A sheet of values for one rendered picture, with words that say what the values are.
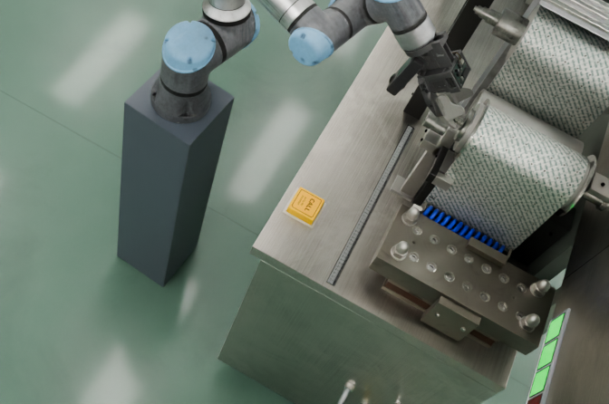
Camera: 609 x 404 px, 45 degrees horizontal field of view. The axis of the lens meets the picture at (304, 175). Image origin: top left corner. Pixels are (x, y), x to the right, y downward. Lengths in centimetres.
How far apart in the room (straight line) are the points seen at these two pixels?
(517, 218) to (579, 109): 28
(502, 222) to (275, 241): 52
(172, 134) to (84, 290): 93
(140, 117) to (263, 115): 123
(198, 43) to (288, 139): 134
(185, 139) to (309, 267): 44
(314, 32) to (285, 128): 168
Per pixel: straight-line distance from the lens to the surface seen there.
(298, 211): 173
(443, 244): 169
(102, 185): 278
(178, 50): 169
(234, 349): 228
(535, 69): 168
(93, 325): 255
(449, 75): 145
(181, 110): 181
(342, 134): 192
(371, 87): 205
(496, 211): 167
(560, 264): 180
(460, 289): 166
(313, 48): 135
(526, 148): 156
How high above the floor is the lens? 240
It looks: 56 degrees down
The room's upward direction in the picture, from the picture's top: 24 degrees clockwise
